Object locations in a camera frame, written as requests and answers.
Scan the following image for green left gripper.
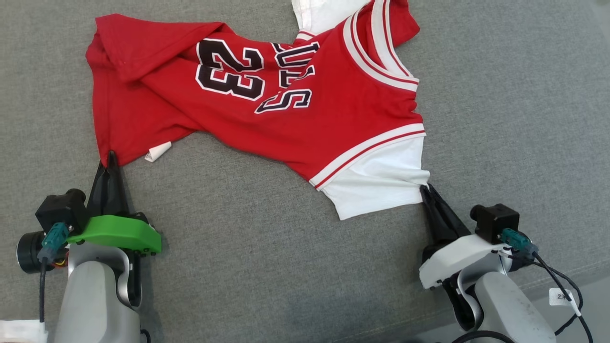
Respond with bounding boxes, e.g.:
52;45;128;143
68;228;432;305
67;151;163;256

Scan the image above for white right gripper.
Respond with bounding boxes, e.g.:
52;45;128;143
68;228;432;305
419;184;513;290

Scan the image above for red basketball jersey white sleeves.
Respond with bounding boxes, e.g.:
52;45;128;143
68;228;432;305
86;0;430;221

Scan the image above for teal left cable connector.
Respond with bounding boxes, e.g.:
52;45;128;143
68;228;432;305
39;222;71;263

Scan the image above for teal cable connector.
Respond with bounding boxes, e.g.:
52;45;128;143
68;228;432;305
39;222;71;263
500;229;539;261

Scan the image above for teal right cable connector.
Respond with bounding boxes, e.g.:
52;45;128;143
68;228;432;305
500;229;539;261

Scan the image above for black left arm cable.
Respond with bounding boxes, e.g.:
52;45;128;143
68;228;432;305
38;257;49;324

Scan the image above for white right cable label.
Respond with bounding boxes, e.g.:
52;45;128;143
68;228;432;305
549;288;575;306

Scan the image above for white cable label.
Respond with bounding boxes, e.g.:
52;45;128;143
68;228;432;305
0;320;49;343
549;288;575;306

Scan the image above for white left cable label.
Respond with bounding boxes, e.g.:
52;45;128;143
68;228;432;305
0;320;49;343

